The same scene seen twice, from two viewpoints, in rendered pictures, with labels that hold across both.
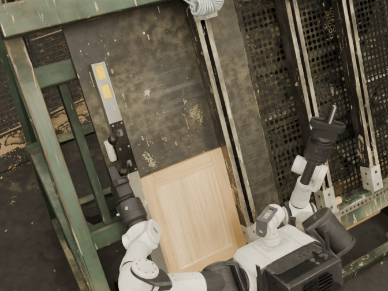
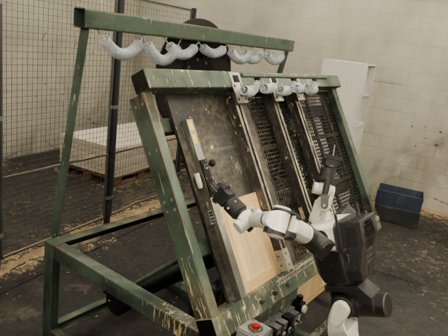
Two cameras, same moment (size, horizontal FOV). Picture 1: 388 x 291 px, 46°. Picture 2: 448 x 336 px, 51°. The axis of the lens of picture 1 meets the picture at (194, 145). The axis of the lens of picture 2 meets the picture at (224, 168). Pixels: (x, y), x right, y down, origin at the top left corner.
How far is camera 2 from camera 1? 150 cm
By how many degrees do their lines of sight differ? 34
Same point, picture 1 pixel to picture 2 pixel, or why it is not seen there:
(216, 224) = (261, 249)
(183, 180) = not seen: hidden behind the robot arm
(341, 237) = not seen: hidden behind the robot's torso
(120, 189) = (227, 190)
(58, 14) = (174, 81)
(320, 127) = (329, 157)
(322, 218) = (347, 206)
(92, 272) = (200, 269)
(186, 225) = (245, 246)
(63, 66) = (164, 121)
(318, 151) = (330, 173)
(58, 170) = (175, 185)
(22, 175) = not seen: outside the picture
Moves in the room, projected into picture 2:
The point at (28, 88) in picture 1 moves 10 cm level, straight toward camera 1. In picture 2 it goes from (157, 125) to (170, 130)
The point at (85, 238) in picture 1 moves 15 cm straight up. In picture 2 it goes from (193, 241) to (197, 211)
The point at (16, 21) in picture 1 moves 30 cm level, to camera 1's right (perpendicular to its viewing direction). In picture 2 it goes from (155, 79) to (213, 85)
